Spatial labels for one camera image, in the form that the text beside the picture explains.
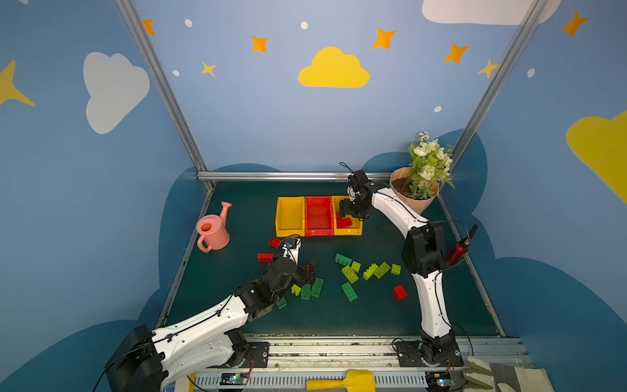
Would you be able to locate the dark green lego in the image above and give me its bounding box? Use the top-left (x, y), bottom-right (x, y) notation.
top-left (335, 253), bottom-right (353, 266)
top-left (300, 284), bottom-right (312, 301)
top-left (276, 297), bottom-right (287, 310)
top-left (341, 282), bottom-right (358, 302)
top-left (311, 278), bottom-right (324, 298)

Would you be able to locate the small red lego brick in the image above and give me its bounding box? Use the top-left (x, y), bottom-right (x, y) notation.
top-left (269, 238), bottom-right (282, 249)

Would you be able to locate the dark green lego top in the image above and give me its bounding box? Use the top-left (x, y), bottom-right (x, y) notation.
top-left (335, 253), bottom-right (353, 266)

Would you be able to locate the red lego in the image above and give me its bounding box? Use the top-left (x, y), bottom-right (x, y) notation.
top-left (336, 217), bottom-right (353, 230)
top-left (393, 285), bottom-right (408, 302)

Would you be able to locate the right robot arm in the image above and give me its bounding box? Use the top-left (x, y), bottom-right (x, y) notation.
top-left (340, 170), bottom-right (478, 364)

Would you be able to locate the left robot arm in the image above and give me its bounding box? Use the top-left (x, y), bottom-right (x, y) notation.
top-left (102, 257), bottom-right (318, 391)

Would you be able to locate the dark green lego upright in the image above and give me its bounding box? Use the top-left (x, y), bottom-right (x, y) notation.
top-left (300, 284), bottom-right (312, 301)

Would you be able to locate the dark green lego tilted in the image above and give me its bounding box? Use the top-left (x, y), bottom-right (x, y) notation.
top-left (311, 278), bottom-right (324, 298)

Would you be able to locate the right yellow bin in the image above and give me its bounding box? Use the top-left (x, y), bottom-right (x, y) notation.
top-left (331, 196), bottom-right (363, 236)

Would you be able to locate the yellow bin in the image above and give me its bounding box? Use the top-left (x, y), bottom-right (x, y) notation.
top-left (331, 196), bottom-right (363, 236)
top-left (275, 197), bottom-right (305, 238)

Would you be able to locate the red middle bin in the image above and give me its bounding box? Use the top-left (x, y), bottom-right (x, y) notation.
top-left (305, 196), bottom-right (334, 237)

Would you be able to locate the left yellow bin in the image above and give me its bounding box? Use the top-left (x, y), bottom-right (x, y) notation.
top-left (275, 197), bottom-right (305, 238)

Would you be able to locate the beige ribbed flower pot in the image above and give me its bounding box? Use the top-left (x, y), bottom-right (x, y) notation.
top-left (390, 168), bottom-right (439, 215)

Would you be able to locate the lime long lego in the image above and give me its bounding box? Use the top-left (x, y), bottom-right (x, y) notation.
top-left (341, 266), bottom-right (359, 284)

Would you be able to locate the white artificial flower plant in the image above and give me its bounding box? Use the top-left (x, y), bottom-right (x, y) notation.
top-left (408, 132), bottom-right (454, 199)

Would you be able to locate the pink watering can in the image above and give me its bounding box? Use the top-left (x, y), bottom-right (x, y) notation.
top-left (196, 202), bottom-right (232, 253)

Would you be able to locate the lime lego tilted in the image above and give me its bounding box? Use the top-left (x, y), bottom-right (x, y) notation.
top-left (362, 264), bottom-right (379, 280)

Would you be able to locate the left circuit board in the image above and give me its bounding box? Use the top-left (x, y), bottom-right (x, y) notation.
top-left (220, 373), bottom-right (249, 387)

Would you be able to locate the circuit board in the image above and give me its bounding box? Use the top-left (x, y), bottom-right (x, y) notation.
top-left (425, 372), bottom-right (455, 392)
top-left (220, 373), bottom-right (249, 387)

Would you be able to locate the yellow toy shovel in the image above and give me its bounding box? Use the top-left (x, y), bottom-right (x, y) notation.
top-left (305, 370), bottom-right (376, 392)

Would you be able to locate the right circuit board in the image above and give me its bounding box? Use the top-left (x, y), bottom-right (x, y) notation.
top-left (425, 372), bottom-right (455, 392)

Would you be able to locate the grey work glove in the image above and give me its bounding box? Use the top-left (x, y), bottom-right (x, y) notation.
top-left (462, 356), bottom-right (555, 392)

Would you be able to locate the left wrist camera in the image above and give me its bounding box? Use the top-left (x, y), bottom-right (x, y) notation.
top-left (282, 236), bottom-right (302, 264)

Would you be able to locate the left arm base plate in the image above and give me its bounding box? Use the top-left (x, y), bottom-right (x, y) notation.
top-left (226, 341), bottom-right (270, 368)

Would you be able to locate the aluminium back rail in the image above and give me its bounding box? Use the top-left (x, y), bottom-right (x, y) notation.
top-left (197, 171), bottom-right (350, 182)

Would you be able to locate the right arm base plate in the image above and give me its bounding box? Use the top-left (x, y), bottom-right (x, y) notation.
top-left (392, 339), bottom-right (464, 368)

